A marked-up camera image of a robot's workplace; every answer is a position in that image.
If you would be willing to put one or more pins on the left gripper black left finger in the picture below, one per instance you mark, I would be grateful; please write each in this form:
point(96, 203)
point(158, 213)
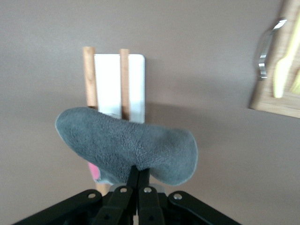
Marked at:
point(112, 206)

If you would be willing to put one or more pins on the grey and pink cloth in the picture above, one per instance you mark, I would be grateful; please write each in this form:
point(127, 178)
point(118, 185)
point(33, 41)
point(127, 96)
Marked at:
point(131, 145)

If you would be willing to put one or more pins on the yellow knife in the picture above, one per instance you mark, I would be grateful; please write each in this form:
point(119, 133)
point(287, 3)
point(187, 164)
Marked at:
point(280, 77)

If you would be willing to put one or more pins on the white rectangular tray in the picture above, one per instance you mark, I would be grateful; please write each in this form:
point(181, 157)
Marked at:
point(109, 82)

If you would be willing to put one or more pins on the brown wooden stick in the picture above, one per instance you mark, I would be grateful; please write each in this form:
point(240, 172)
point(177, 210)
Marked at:
point(90, 77)
point(124, 82)

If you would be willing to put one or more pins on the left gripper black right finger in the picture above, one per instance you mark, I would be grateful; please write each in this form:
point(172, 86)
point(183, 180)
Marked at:
point(159, 208)

